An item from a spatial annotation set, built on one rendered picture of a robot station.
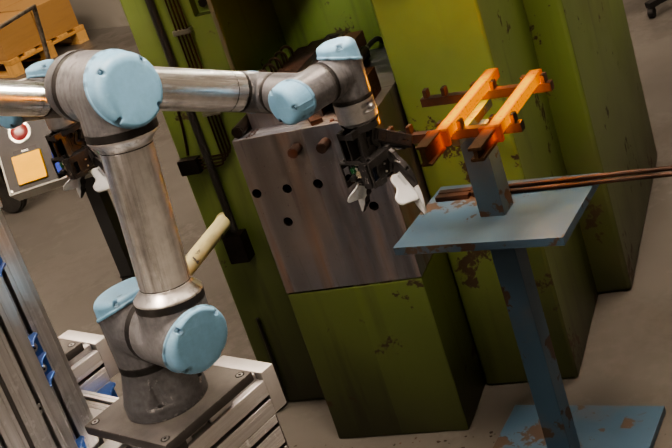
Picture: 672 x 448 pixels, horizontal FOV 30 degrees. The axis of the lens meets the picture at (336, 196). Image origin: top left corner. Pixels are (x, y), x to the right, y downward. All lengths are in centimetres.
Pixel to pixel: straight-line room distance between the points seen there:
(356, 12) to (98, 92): 169
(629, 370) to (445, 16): 108
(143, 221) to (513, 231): 101
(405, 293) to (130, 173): 137
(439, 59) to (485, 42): 12
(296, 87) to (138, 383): 57
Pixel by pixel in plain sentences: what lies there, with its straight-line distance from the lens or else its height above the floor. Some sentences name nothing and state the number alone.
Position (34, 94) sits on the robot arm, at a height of 128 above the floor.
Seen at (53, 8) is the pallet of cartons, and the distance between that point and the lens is 960.
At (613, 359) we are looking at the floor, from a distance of 352.
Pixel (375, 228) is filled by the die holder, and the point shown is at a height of 62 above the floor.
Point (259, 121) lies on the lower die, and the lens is 316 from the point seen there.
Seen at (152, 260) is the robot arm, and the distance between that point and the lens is 200.
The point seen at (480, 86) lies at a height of 97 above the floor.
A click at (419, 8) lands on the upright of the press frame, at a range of 307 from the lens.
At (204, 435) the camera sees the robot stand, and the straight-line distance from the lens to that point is 225.
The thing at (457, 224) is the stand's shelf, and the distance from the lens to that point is 282.
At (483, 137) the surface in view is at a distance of 249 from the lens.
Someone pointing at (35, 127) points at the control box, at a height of 109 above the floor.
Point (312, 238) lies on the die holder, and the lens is 319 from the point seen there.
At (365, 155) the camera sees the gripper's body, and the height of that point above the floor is 108.
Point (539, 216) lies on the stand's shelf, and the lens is 276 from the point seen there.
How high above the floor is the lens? 186
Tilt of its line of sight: 21 degrees down
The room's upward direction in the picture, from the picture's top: 18 degrees counter-clockwise
